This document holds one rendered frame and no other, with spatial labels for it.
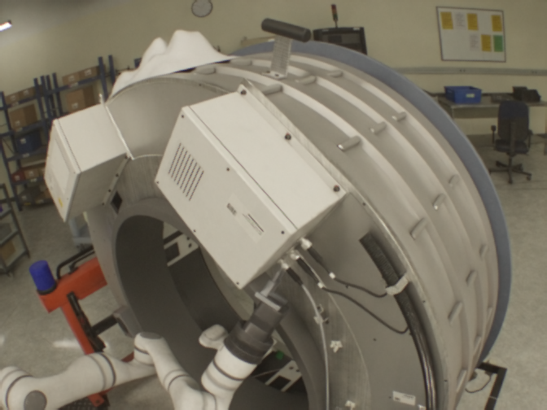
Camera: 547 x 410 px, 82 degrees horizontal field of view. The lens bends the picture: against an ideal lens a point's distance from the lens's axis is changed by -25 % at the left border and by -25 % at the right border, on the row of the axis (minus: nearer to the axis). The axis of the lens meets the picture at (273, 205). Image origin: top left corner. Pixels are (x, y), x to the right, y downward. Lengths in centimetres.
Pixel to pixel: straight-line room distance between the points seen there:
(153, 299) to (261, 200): 101
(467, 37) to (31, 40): 739
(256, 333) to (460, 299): 38
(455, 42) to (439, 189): 592
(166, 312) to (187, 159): 97
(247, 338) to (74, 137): 65
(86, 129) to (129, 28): 541
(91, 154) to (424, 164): 76
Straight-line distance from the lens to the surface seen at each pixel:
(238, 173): 54
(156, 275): 146
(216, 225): 62
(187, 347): 153
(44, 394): 81
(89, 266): 213
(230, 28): 603
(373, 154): 69
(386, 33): 623
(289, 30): 76
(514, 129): 518
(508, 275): 109
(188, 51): 97
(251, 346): 70
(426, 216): 69
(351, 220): 61
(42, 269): 199
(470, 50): 679
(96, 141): 104
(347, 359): 81
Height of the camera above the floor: 189
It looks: 24 degrees down
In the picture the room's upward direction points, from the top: 8 degrees counter-clockwise
